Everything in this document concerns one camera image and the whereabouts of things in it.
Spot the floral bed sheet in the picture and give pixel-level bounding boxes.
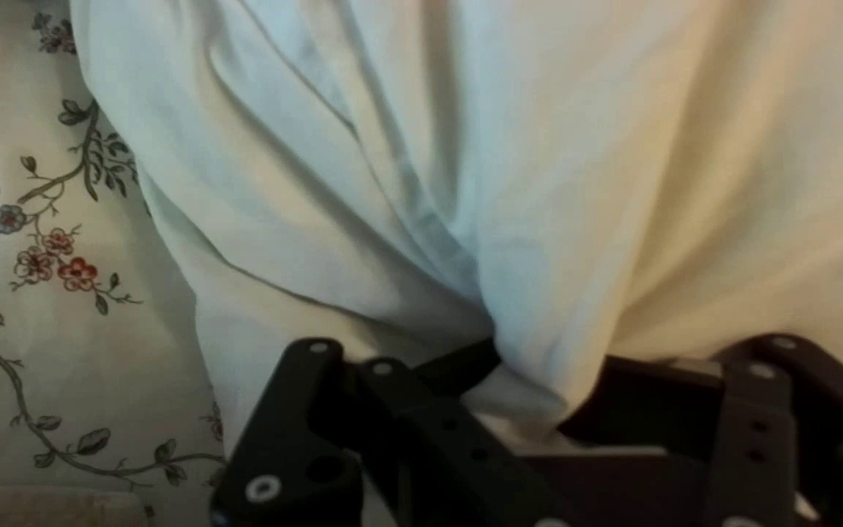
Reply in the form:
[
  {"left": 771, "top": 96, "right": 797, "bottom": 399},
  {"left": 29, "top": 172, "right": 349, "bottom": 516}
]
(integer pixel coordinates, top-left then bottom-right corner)
[{"left": 0, "top": 0, "right": 235, "bottom": 527}]

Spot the small white pillow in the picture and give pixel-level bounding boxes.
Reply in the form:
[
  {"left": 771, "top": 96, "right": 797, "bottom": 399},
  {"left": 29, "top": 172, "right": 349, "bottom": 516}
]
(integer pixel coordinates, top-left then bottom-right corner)
[{"left": 68, "top": 0, "right": 843, "bottom": 456}]

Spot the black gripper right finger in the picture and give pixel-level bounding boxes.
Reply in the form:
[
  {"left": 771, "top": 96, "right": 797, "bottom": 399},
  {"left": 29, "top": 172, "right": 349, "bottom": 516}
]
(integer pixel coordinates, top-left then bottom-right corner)
[{"left": 555, "top": 330, "right": 843, "bottom": 527}]

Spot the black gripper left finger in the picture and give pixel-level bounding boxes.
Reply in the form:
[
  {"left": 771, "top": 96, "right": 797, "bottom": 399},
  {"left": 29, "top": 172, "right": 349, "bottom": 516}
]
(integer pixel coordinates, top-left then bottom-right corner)
[{"left": 209, "top": 334, "right": 579, "bottom": 527}]

